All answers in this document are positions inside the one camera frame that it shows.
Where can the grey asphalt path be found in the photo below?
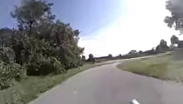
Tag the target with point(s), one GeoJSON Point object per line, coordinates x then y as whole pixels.
{"type": "Point", "coordinates": [100, 87]}

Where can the distant row of trees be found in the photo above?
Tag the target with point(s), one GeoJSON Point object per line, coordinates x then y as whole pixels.
{"type": "Point", "coordinates": [166, 46]}

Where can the grass verge with bushes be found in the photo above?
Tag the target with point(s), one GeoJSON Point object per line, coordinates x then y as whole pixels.
{"type": "Point", "coordinates": [14, 94]}

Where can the wood of trees and bushes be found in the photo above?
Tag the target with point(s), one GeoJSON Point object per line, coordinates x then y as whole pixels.
{"type": "Point", "coordinates": [31, 45]}

